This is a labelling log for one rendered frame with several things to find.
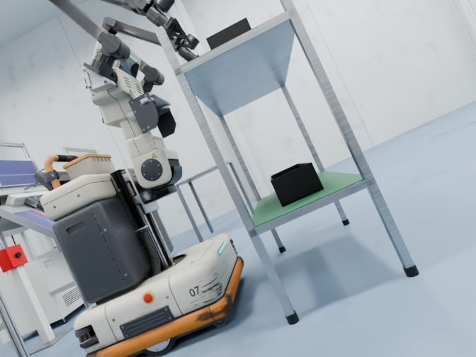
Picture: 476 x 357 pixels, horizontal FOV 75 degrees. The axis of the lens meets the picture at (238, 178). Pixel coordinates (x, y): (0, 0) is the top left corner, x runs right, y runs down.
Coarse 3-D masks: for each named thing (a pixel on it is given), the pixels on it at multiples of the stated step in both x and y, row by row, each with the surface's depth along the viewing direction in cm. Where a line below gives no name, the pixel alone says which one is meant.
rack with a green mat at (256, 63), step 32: (288, 0) 100; (160, 32) 105; (256, 32) 101; (288, 32) 110; (192, 64) 104; (224, 64) 113; (256, 64) 129; (288, 64) 149; (320, 64) 100; (192, 96) 105; (224, 96) 153; (256, 96) 184; (288, 96) 186; (224, 128) 191; (224, 160) 105; (256, 192) 191; (320, 192) 113; (352, 192) 100; (256, 224) 108; (384, 224) 101; (288, 320) 104
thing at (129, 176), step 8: (168, 160) 145; (176, 160) 158; (176, 168) 149; (128, 176) 146; (136, 176) 152; (176, 176) 151; (136, 184) 148; (168, 184) 147; (136, 192) 146; (144, 192) 153; (152, 192) 163; (160, 192) 146; (168, 192) 146; (136, 200) 149; (144, 200) 149; (152, 200) 147; (144, 208) 146; (152, 208) 154
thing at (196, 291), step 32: (192, 256) 146; (224, 256) 147; (160, 288) 124; (192, 288) 121; (224, 288) 127; (96, 320) 127; (128, 320) 125; (160, 320) 123; (192, 320) 121; (96, 352) 128; (128, 352) 125
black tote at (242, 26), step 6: (246, 18) 117; (234, 24) 117; (240, 24) 117; (246, 24) 117; (222, 30) 118; (228, 30) 118; (234, 30) 117; (240, 30) 117; (246, 30) 117; (210, 36) 118; (216, 36) 118; (222, 36) 118; (228, 36) 118; (234, 36) 117; (210, 42) 119; (216, 42) 118; (222, 42) 118; (210, 48) 119
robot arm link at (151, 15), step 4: (156, 4) 126; (152, 8) 125; (156, 8) 126; (160, 8) 126; (148, 12) 125; (152, 12) 125; (156, 12) 125; (160, 12) 126; (148, 16) 126; (152, 16) 125; (156, 16) 125; (152, 20) 126; (156, 20) 126
